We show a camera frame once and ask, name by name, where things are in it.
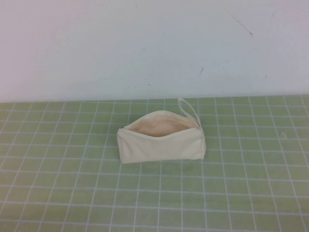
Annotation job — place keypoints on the cream fabric pencil case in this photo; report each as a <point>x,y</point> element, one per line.
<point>159,149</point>

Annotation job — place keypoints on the green grid cutting mat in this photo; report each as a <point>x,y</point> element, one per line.
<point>72,193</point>

